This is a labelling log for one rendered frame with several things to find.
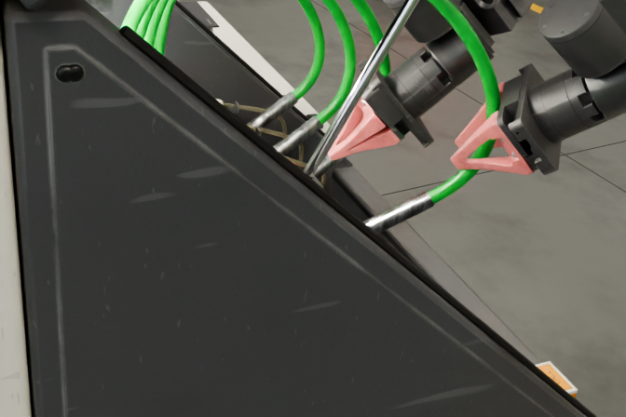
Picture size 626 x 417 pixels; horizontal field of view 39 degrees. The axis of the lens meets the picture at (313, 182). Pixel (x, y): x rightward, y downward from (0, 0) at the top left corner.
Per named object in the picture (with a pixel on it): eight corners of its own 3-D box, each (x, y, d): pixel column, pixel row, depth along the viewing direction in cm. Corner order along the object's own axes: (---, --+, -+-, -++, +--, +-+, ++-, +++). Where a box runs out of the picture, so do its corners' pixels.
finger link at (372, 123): (310, 128, 99) (375, 74, 97) (349, 168, 103) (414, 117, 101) (321, 157, 94) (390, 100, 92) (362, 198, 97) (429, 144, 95)
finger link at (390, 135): (297, 114, 98) (362, 60, 96) (337, 155, 102) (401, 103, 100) (306, 142, 92) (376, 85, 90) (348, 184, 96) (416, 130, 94)
